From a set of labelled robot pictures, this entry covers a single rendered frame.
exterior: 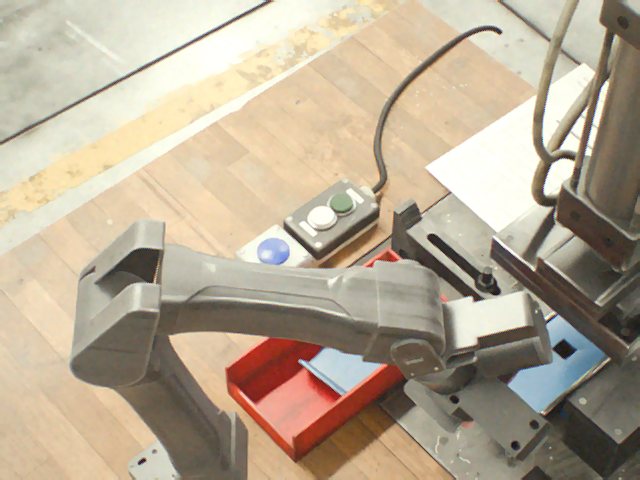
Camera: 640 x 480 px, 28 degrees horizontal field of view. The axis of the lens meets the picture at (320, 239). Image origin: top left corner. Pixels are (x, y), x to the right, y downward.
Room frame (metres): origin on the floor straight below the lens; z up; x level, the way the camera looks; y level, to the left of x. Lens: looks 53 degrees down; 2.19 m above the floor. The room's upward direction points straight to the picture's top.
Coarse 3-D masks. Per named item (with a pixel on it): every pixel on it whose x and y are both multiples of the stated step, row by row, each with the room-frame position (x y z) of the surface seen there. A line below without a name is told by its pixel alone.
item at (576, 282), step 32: (512, 224) 0.81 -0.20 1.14; (544, 224) 0.81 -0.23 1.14; (512, 256) 0.77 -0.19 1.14; (544, 256) 0.74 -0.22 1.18; (576, 256) 0.74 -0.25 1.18; (544, 288) 0.74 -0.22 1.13; (576, 288) 0.70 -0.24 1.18; (608, 288) 0.70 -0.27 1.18; (576, 320) 0.71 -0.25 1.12; (608, 320) 0.69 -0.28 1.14; (608, 352) 0.67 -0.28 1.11
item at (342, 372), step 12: (324, 348) 0.81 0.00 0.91; (300, 360) 0.78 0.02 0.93; (312, 360) 0.79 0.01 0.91; (324, 360) 0.79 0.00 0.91; (336, 360) 0.79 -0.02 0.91; (348, 360) 0.79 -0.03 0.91; (360, 360) 0.79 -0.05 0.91; (312, 372) 0.76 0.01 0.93; (324, 372) 0.78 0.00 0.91; (336, 372) 0.78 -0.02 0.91; (348, 372) 0.78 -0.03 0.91; (360, 372) 0.78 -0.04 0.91; (336, 384) 0.76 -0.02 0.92; (348, 384) 0.76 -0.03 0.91
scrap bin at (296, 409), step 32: (384, 256) 0.91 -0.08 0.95; (256, 352) 0.78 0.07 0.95; (288, 352) 0.81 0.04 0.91; (256, 384) 0.76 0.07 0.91; (288, 384) 0.76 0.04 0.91; (320, 384) 0.76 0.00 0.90; (384, 384) 0.75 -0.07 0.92; (256, 416) 0.71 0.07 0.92; (288, 416) 0.72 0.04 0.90; (320, 416) 0.69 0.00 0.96; (352, 416) 0.72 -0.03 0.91; (288, 448) 0.67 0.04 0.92
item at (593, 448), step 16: (560, 352) 0.79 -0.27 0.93; (576, 416) 0.68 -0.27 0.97; (576, 432) 0.68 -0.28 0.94; (592, 432) 0.67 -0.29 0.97; (576, 448) 0.68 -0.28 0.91; (592, 448) 0.66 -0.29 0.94; (608, 448) 0.65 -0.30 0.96; (624, 448) 0.65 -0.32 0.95; (592, 464) 0.66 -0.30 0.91; (608, 464) 0.64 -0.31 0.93
